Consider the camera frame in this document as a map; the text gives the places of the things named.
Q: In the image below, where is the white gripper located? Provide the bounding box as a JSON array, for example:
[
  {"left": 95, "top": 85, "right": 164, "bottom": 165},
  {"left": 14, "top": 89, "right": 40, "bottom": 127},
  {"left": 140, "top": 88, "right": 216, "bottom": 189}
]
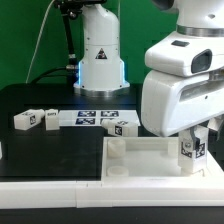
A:
[{"left": 141, "top": 70, "right": 224, "bottom": 154}]

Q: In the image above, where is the white square tabletop part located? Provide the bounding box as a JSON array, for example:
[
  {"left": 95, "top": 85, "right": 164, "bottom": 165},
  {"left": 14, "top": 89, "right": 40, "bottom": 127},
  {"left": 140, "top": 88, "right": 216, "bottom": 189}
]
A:
[{"left": 100, "top": 136, "right": 224, "bottom": 183}]

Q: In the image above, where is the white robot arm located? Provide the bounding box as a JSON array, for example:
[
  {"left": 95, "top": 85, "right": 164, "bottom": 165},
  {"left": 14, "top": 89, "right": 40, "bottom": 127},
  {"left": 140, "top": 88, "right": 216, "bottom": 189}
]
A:
[{"left": 141, "top": 0, "right": 224, "bottom": 153}]

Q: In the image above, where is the white front fence bar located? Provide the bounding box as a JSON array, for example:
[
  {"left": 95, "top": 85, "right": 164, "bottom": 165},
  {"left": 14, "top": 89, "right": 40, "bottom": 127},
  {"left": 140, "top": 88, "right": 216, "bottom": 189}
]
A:
[{"left": 0, "top": 178, "right": 224, "bottom": 209}]

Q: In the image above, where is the white tag base sheet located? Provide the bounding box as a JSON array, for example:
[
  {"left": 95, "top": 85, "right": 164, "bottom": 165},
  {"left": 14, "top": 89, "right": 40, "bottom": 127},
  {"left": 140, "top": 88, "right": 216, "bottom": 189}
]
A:
[{"left": 59, "top": 110, "right": 140, "bottom": 126}]

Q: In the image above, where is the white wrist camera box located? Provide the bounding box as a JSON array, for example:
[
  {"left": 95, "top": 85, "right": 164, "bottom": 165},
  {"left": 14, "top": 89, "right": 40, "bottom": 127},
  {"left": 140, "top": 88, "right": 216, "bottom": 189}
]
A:
[{"left": 145, "top": 31, "right": 224, "bottom": 77}]

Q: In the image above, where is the black cable bundle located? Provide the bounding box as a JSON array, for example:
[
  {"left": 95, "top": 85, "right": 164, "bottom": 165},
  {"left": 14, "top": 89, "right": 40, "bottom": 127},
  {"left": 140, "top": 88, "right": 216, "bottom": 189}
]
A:
[{"left": 30, "top": 65, "right": 75, "bottom": 84}]

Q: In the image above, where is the white cable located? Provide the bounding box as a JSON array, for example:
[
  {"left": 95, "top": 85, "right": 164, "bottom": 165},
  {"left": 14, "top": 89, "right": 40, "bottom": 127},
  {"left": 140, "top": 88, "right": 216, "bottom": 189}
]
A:
[{"left": 25, "top": 0, "right": 56, "bottom": 84}]

